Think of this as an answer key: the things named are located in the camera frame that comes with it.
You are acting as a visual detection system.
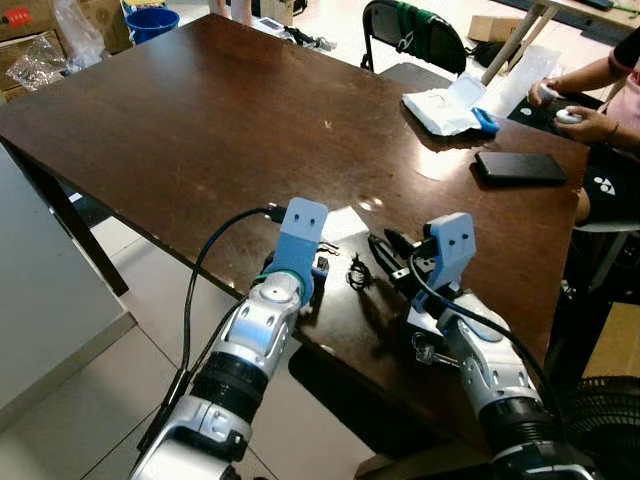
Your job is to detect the small blue plastic object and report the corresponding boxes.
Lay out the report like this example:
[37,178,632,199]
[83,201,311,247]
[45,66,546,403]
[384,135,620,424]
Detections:
[470,107,500,135]

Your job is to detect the black round fan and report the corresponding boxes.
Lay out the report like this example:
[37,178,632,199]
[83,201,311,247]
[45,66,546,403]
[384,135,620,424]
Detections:
[558,377,640,480]

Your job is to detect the white paper sheet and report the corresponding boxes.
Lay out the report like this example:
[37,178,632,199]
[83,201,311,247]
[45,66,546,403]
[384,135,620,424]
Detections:
[320,206,372,242]

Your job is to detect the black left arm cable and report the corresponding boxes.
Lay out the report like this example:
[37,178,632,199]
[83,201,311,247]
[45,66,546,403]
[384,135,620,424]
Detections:
[138,204,287,453]

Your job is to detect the white partition panel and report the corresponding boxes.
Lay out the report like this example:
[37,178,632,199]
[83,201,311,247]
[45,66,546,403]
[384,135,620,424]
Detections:
[0,146,137,433]

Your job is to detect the tan cardboard box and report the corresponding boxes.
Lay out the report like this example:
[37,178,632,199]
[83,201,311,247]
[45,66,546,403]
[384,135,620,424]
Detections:
[584,301,640,380]

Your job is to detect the light wooden table leg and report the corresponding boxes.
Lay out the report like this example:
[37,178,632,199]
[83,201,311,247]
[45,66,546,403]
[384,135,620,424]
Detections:
[480,0,561,87]

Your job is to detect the seated person's right hand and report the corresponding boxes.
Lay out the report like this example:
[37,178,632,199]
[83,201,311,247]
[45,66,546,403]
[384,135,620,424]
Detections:
[530,78,569,105]

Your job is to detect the clear crumpled plastic bag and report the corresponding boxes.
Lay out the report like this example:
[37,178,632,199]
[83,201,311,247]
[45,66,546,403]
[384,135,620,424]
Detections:
[54,0,107,67]
[4,35,71,92]

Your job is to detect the seated person's left hand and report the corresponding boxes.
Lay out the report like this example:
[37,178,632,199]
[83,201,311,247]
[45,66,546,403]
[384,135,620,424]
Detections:
[560,105,623,147]

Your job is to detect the small brown cardboard box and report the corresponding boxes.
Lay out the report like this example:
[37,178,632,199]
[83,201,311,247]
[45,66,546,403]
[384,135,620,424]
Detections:
[467,14,522,44]

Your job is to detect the seated person pink shirt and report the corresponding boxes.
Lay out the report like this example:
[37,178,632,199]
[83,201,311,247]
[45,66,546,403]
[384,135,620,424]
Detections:
[528,28,640,227]

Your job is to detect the white crumpled cloth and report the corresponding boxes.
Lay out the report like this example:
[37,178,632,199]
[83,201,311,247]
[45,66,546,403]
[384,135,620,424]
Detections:
[401,74,491,137]

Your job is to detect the blue plastic bucket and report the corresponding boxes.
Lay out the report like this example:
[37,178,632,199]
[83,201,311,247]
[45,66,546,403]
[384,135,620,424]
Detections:
[124,4,182,45]

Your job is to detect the green cloth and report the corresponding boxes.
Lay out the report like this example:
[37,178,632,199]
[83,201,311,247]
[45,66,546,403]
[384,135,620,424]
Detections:
[394,0,441,53]

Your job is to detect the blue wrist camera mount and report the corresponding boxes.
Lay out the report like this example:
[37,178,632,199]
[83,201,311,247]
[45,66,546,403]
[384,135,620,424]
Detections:
[424,212,477,293]
[264,197,330,303]

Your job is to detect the grey metal stool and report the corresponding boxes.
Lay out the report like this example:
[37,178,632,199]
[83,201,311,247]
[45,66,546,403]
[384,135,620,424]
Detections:
[574,218,640,303]

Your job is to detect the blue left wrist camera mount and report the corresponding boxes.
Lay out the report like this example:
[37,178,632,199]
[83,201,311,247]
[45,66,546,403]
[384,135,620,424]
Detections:
[264,197,330,303]

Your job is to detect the dark wooden table leg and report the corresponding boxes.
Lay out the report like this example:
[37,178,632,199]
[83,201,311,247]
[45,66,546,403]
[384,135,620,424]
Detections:
[0,140,130,298]

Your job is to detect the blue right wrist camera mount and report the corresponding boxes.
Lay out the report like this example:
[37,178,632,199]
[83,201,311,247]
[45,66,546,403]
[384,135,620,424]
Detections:
[424,212,477,293]

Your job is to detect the large brown cardboard box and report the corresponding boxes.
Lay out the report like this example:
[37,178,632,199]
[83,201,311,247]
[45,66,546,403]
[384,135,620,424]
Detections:
[0,0,133,93]

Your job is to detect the black folding chair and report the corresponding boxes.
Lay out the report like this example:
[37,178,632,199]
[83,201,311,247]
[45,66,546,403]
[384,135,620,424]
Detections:
[360,0,469,77]

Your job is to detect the black smartphone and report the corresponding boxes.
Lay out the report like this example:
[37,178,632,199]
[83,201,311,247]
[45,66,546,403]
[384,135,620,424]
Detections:
[472,151,569,188]

